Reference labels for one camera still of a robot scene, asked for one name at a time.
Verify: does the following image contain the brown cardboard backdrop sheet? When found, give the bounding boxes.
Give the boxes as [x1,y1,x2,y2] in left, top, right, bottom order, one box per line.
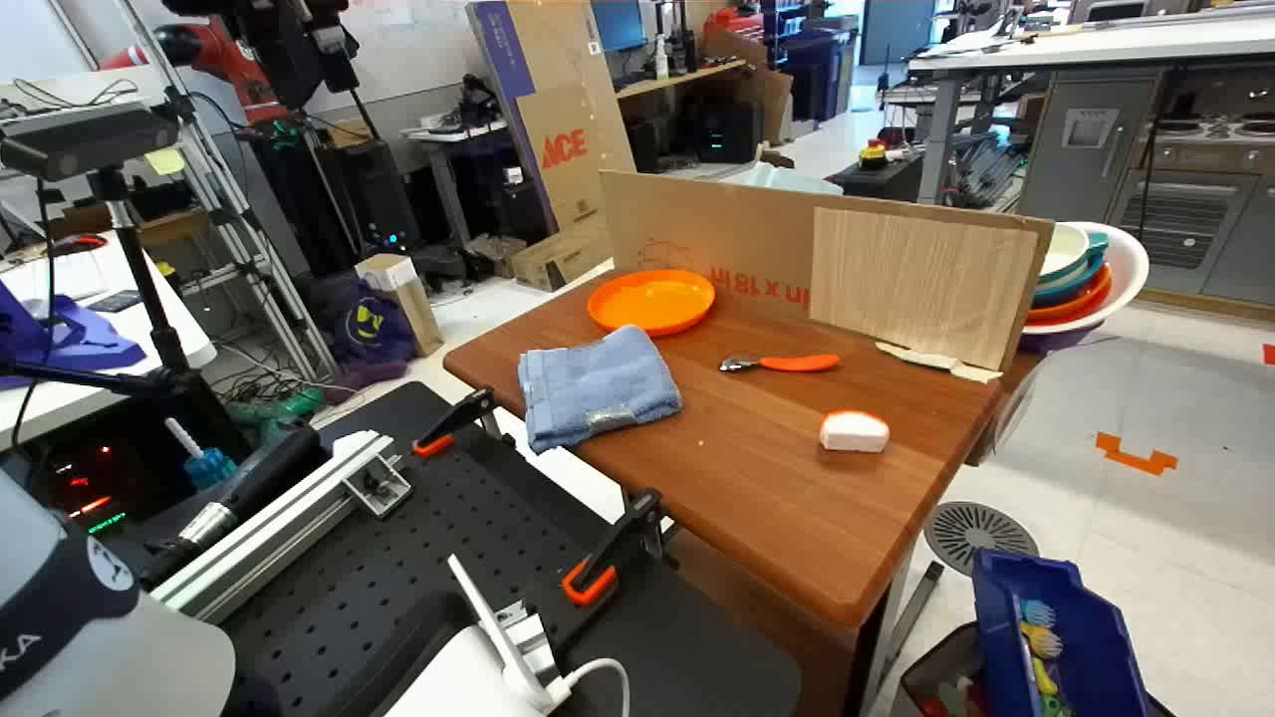
[596,165,1056,378]

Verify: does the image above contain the blue brush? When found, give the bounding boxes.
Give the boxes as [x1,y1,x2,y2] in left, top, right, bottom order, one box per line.
[159,415,243,492]

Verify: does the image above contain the orange floor tape marker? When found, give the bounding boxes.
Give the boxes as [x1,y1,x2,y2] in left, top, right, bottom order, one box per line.
[1090,428,1184,480]

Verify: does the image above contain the white wooden strips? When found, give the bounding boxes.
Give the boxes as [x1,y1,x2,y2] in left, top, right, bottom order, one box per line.
[872,339,1008,388]

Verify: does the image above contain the orange and white foam slice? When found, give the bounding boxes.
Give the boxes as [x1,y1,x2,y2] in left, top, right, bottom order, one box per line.
[818,404,895,456]

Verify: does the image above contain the black orange bar clamp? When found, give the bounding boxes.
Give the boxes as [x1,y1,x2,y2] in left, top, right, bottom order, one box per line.
[559,484,667,614]
[410,386,500,460]

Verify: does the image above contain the orange handled spoon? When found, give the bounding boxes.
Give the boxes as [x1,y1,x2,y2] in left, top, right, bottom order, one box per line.
[717,346,844,378]

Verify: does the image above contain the metal shelving rack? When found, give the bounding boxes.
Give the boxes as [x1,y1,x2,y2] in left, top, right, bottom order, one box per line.
[122,0,341,388]

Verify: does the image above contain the orange plastic plate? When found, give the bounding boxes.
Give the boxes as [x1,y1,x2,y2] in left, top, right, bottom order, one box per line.
[580,268,721,339]

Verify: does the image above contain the white cable with bracket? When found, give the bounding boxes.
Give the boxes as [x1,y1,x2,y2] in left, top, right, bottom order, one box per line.
[441,548,636,717]

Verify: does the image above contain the black perforated base board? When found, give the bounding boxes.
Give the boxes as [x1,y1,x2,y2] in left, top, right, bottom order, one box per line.
[122,378,805,717]

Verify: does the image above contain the large white bowl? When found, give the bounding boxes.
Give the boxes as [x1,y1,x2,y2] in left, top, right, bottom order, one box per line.
[1014,218,1157,342]

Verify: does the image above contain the camera on black tripod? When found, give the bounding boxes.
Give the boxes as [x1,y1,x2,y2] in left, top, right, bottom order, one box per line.
[0,95,214,443]

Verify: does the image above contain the blue terry towel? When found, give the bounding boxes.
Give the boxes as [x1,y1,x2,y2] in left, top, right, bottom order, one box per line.
[515,322,689,456]

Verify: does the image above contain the small brown cardboard box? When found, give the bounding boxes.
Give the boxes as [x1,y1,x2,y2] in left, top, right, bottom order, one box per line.
[352,252,445,357]

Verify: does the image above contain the teal bowl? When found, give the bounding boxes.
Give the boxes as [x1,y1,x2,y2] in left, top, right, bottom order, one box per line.
[1033,228,1114,306]

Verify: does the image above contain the orange bowl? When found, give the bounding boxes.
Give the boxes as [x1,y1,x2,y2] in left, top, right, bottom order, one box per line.
[1021,268,1114,331]

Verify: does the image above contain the round grey floor grille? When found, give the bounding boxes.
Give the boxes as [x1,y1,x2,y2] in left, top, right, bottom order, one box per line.
[924,496,1044,578]

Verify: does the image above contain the aluminium extrusion rail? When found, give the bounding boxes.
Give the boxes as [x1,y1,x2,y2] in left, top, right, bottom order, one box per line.
[147,428,413,626]

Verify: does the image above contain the tall ACE cardboard box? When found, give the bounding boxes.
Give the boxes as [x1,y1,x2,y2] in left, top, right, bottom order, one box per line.
[466,0,641,240]

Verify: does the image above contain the grey workbench with cabinets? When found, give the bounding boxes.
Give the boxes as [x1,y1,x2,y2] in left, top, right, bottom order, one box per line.
[903,7,1275,311]

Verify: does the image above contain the blue plastic storage bin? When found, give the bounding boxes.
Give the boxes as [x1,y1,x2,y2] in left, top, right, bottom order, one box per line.
[969,544,1157,717]

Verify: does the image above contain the purple cloth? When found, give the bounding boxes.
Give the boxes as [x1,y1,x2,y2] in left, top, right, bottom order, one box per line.
[0,282,147,378]

